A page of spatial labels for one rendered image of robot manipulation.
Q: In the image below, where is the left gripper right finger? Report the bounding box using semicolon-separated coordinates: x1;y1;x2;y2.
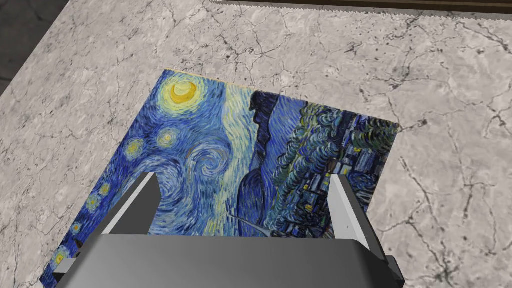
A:
327;174;387;261

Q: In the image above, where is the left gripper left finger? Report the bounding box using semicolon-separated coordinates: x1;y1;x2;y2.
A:
101;172;163;236

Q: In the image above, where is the blue starry painting book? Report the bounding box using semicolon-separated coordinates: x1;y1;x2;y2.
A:
39;68;402;288

